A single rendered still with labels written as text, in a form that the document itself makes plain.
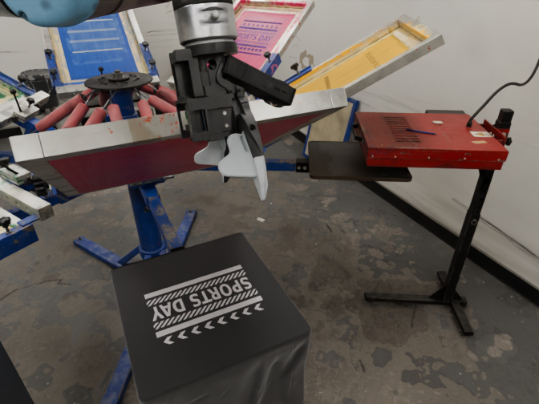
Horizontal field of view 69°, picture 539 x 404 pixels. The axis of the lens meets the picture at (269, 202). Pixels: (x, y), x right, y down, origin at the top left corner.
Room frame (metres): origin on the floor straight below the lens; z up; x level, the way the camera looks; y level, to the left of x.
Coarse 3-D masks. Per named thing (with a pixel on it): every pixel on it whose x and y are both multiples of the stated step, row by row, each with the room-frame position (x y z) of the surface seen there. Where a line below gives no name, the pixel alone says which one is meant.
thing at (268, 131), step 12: (288, 120) 0.76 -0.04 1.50; (300, 120) 0.80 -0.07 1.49; (264, 132) 0.83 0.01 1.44; (276, 132) 0.88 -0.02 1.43; (204, 144) 0.78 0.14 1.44; (180, 156) 0.87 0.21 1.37; (192, 156) 0.92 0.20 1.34; (168, 168) 1.04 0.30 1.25; (180, 168) 1.12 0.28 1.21; (192, 168) 1.21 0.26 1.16
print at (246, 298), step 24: (168, 288) 0.85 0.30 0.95; (192, 288) 0.85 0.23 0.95; (216, 288) 0.85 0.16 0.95; (240, 288) 0.85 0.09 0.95; (168, 312) 0.76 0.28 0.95; (192, 312) 0.76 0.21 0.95; (216, 312) 0.76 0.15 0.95; (240, 312) 0.76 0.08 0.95; (168, 336) 0.68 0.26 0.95; (192, 336) 0.68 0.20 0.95
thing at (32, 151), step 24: (312, 96) 0.75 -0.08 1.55; (336, 96) 0.77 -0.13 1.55; (120, 120) 0.60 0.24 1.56; (144, 120) 0.61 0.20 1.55; (168, 120) 0.62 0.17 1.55; (264, 120) 0.69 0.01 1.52; (312, 120) 0.84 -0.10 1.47; (24, 144) 0.53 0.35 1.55; (48, 144) 0.54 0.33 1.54; (72, 144) 0.55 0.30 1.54; (96, 144) 0.56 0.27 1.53; (120, 144) 0.58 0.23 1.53; (264, 144) 1.05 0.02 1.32; (48, 168) 0.61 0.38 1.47; (72, 192) 1.02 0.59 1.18
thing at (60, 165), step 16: (144, 144) 0.62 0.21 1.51; (160, 144) 0.66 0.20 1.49; (176, 144) 0.70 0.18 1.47; (192, 144) 0.74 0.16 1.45; (64, 160) 0.58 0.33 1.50; (80, 160) 0.61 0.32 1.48; (96, 160) 0.65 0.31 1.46; (112, 160) 0.69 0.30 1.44; (128, 160) 0.73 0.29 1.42; (144, 160) 0.79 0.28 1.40; (160, 160) 0.85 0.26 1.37; (64, 176) 0.72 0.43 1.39; (80, 176) 0.78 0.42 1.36; (96, 176) 0.83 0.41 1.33; (112, 176) 0.90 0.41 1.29; (128, 176) 0.99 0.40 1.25; (144, 176) 1.09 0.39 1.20; (80, 192) 1.07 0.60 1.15
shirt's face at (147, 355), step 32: (160, 256) 1.00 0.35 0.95; (192, 256) 1.00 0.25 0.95; (224, 256) 1.00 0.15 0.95; (256, 256) 1.00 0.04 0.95; (128, 288) 0.85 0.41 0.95; (160, 288) 0.85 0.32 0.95; (256, 288) 0.85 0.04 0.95; (128, 320) 0.73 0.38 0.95; (256, 320) 0.73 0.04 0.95; (288, 320) 0.73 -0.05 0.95; (160, 352) 0.63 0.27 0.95; (192, 352) 0.63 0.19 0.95; (224, 352) 0.63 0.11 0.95; (160, 384) 0.54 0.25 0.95
